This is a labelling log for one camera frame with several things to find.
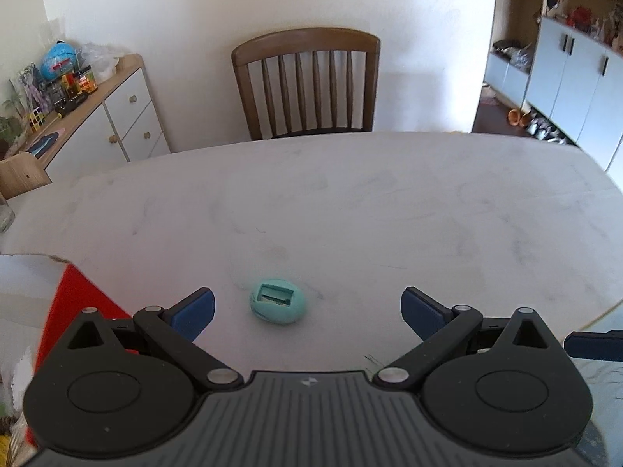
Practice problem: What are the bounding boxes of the white sideboard with wooden top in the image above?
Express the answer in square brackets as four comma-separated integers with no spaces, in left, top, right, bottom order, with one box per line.
[0,53,171,191]

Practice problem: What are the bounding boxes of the clear plastic bag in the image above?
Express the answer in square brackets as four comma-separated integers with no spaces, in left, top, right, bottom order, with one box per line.
[80,41,120,81]

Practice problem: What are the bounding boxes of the blue globe ball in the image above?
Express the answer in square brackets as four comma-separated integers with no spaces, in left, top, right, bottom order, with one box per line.
[40,41,79,81]

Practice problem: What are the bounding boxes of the teal egg-shaped sharpener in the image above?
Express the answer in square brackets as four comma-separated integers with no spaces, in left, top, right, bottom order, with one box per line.
[249,277,309,326]

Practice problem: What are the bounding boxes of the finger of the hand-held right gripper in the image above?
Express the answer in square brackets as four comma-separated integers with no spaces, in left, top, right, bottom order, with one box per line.
[565,330,623,363]

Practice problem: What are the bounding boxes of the white cardboard box red edges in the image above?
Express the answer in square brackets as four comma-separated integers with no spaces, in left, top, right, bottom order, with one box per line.
[0,252,144,467]

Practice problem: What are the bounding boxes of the light wooden chair back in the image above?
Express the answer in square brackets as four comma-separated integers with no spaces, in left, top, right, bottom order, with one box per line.
[0,152,53,200]

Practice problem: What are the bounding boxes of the black yellow screwdriver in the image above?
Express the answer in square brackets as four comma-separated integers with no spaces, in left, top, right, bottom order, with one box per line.
[53,92,91,118]

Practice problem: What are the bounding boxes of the grey blue wall cabinet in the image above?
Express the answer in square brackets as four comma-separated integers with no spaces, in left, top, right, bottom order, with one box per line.
[479,0,623,172]

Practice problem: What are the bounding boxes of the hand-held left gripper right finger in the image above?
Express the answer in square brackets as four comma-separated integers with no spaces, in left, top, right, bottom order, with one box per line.
[372,287,566,393]

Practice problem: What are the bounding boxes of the jar with red label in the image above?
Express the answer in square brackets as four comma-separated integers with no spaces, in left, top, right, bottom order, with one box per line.
[73,65,99,96]

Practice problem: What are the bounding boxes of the clear bag with greenery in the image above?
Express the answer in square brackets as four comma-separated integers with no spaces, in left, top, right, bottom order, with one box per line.
[0,100,26,147]

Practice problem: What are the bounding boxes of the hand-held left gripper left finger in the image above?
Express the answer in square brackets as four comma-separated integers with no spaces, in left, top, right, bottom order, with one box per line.
[68,288,245,393]

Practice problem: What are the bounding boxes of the dark wooden chair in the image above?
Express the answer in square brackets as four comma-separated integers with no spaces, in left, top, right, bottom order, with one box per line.
[231,28,382,142]

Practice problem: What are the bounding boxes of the pink and blue mouse pad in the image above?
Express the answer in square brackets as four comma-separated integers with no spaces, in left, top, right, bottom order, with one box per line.
[22,126,67,157]

